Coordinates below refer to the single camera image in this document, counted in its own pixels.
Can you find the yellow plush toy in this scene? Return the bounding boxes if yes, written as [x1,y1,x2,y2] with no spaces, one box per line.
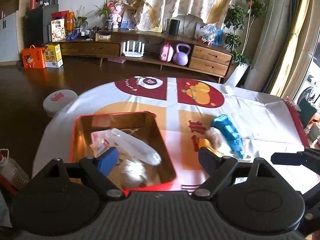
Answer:
[198,138,222,158]

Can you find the white plastic bag in box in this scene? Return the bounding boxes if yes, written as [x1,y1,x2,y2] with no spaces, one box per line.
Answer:
[90,128,162,166]

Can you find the clear plastic bag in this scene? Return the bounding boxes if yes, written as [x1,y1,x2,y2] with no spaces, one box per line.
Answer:
[206,127,223,150]

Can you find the white fluffy plush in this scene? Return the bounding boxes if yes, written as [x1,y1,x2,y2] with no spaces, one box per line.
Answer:
[119,158,148,189]

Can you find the white red patterned tablecloth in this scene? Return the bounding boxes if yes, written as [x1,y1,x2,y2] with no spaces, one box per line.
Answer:
[33,76,309,191]

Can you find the blue plastic package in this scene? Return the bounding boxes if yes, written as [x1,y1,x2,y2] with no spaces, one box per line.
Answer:
[210,114,245,159]

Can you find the white round stool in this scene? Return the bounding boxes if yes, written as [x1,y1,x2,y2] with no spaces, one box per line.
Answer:
[43,89,78,118]

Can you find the plastic bottle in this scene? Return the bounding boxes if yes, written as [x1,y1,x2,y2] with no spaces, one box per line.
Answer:
[1,148,29,191]

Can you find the yellow curtain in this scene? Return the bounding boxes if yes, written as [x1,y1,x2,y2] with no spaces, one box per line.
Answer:
[264,0,319,98]

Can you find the purple kettlebell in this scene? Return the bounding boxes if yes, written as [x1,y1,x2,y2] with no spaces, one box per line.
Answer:
[173,43,191,66]

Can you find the yellow carton box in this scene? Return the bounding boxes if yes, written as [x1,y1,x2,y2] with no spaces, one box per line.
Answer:
[42,44,63,68]

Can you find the white router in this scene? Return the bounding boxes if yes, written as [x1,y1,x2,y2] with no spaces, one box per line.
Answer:
[123,41,145,58]

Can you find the white standing air conditioner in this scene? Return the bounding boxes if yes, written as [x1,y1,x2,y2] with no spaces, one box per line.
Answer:
[244,0,290,91]

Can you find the orange gift bag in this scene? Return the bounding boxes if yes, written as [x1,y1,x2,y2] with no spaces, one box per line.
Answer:
[22,45,46,69]

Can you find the wooden tv cabinet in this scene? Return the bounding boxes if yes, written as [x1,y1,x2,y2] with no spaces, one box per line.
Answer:
[57,29,233,81]

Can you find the clear bag on cabinet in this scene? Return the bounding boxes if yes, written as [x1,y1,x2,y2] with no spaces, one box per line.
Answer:
[198,23,218,44]

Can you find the white picture box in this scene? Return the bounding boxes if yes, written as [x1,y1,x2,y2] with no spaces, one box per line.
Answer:
[51,18,66,42]

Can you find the tall green potted plant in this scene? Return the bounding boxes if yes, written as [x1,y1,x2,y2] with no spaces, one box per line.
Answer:
[223,0,267,82]

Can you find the black speaker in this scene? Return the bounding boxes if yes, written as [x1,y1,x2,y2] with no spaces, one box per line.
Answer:
[168,19,180,36]

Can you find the small potted plant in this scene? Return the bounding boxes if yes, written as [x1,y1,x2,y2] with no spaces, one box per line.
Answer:
[95,0,116,30]

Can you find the black small fridge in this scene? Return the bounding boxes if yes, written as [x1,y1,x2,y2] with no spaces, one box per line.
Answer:
[24,4,59,48]

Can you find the pink doll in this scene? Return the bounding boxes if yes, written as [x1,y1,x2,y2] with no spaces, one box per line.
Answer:
[107,0,124,29]

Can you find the patterned draped cloth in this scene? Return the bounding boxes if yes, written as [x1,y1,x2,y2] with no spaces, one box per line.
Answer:
[132,0,235,31]

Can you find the red thermos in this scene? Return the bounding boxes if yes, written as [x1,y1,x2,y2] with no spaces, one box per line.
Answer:
[29,0,36,10]

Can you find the white wall cabinet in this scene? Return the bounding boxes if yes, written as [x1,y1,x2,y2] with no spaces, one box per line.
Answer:
[0,13,20,62]

